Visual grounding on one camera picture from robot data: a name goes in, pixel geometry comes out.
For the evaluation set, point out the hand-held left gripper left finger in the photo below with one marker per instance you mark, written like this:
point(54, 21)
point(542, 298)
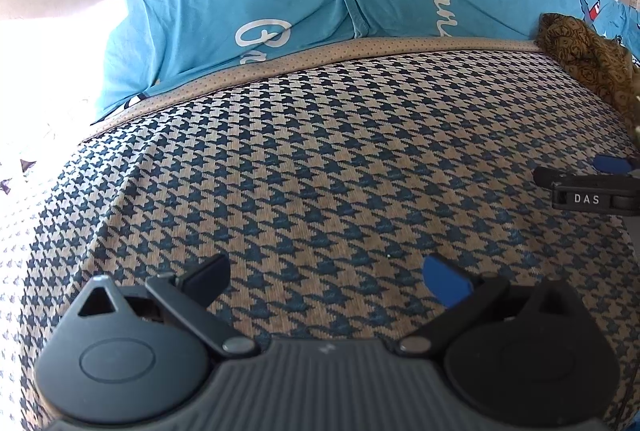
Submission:
point(212, 271)

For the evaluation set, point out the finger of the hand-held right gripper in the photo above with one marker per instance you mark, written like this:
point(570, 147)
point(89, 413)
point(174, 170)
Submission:
point(545, 176)
point(607, 163)

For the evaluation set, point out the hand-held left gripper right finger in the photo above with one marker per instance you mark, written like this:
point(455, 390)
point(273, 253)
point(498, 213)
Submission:
point(445, 283)

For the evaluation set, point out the brown patterned cloth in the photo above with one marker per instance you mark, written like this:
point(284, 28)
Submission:
point(575, 51)

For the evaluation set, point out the houndstooth bed blanket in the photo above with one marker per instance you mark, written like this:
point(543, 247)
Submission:
point(320, 161)

